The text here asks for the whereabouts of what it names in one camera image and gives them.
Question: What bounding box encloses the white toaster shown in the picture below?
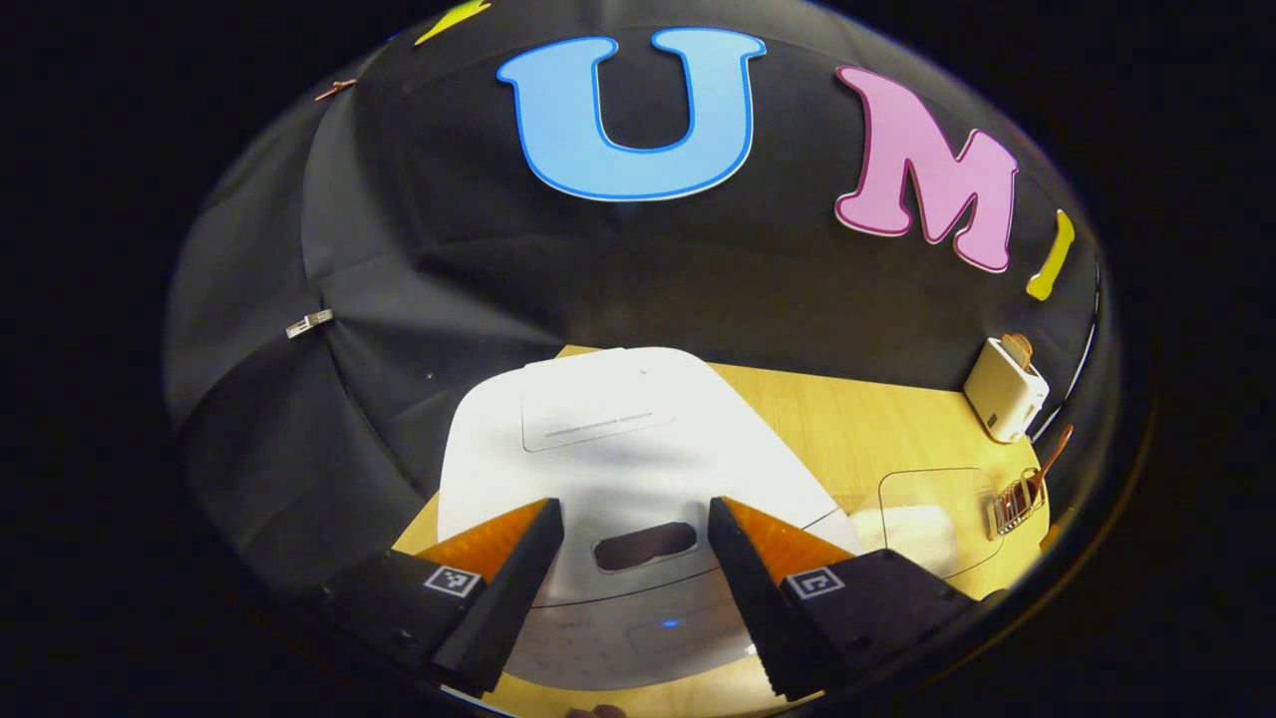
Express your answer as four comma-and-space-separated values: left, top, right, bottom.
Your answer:
963, 337, 1051, 444

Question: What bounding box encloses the white hanging cable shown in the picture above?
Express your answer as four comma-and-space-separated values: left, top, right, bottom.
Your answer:
1032, 264, 1103, 440

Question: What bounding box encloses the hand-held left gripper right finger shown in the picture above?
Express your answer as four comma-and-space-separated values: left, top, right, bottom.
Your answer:
707, 496, 978, 702

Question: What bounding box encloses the metal wire chopstick holder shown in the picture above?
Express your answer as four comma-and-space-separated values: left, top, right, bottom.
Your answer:
987, 469, 1048, 538

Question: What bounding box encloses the white rice cooker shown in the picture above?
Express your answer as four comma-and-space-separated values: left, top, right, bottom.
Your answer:
437, 346, 866, 691

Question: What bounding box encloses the clear plastic container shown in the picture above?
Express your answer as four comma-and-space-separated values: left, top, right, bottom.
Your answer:
847, 467, 1008, 581

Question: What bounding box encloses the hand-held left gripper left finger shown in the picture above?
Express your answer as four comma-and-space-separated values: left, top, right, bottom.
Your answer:
319, 498, 565, 697

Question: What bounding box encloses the black backdrop cloth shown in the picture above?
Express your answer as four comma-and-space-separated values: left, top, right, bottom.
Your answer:
164, 0, 1122, 589

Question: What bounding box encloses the brown wooden spoon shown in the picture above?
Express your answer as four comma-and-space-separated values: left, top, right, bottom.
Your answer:
1022, 424, 1076, 505

